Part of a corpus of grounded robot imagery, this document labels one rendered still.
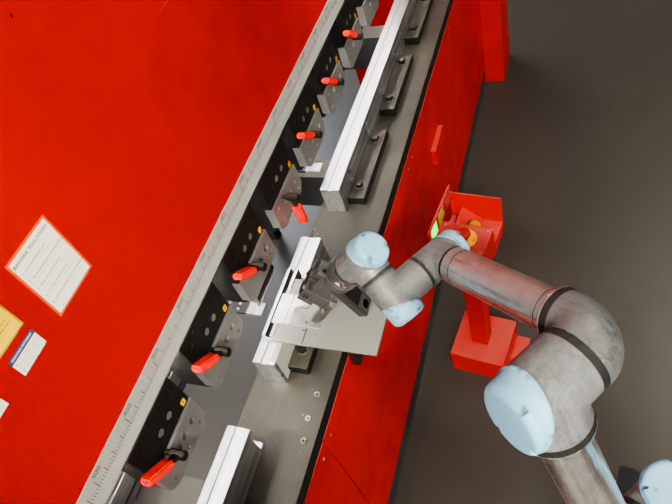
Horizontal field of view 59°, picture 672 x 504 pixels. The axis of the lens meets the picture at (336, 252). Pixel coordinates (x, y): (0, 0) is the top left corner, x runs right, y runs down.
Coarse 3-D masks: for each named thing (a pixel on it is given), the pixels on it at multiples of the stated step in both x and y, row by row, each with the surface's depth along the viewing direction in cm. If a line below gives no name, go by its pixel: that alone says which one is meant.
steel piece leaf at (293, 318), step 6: (294, 300) 149; (300, 300) 148; (294, 306) 148; (300, 306) 147; (306, 306) 147; (288, 312) 147; (294, 312) 146; (288, 318) 146; (294, 318) 145; (300, 318) 145; (288, 324) 145; (294, 324) 144; (300, 324) 144; (306, 324) 143; (312, 324) 143; (318, 324) 141
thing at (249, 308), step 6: (234, 306) 152; (240, 306) 152; (246, 306) 151; (252, 306) 151; (258, 306) 150; (264, 306) 150; (240, 312) 151; (246, 312) 150; (252, 312) 150; (258, 312) 149
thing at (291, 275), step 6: (288, 270) 156; (294, 270) 156; (288, 276) 155; (294, 276) 154; (300, 276) 157; (282, 282) 154; (288, 282) 154; (282, 288) 152; (276, 300) 150; (276, 306) 150; (270, 318) 148; (270, 324) 147; (264, 330) 146; (270, 330) 146; (264, 336) 146; (270, 336) 145
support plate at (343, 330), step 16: (336, 304) 145; (336, 320) 142; (352, 320) 141; (368, 320) 140; (384, 320) 139; (288, 336) 143; (320, 336) 140; (336, 336) 139; (352, 336) 138; (368, 336) 137; (352, 352) 136; (368, 352) 134
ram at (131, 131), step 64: (0, 0) 69; (64, 0) 78; (128, 0) 88; (192, 0) 102; (256, 0) 122; (320, 0) 151; (0, 64) 70; (64, 64) 78; (128, 64) 89; (192, 64) 104; (256, 64) 124; (0, 128) 70; (64, 128) 79; (128, 128) 90; (192, 128) 105; (256, 128) 125; (0, 192) 71; (64, 192) 80; (128, 192) 91; (192, 192) 106; (0, 256) 72; (128, 256) 92; (192, 256) 107; (64, 320) 81; (128, 320) 93; (0, 384) 73; (64, 384) 82; (128, 384) 94; (0, 448) 73; (64, 448) 83; (128, 448) 95
